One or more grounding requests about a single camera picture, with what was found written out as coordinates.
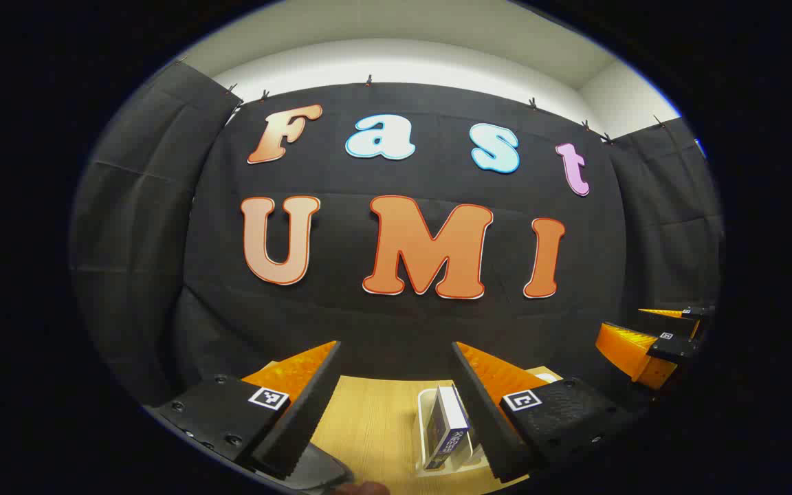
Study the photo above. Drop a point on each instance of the white bookshelf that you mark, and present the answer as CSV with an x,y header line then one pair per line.
x,y
425,412

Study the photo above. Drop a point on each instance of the row of black cloth clips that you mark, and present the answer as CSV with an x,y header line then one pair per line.
x,y
368,80

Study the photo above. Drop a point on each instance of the blue cover book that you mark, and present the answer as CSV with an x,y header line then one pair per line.
x,y
445,440

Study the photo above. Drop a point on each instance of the grey schoolbag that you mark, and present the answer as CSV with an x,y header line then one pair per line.
x,y
324,471

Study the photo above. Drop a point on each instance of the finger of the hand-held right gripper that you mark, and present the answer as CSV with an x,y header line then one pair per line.
x,y
702,313
633,350

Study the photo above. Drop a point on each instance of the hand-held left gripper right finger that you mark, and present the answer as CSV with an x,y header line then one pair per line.
x,y
561,419

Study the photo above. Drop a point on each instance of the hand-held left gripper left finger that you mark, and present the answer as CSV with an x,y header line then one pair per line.
x,y
217,412

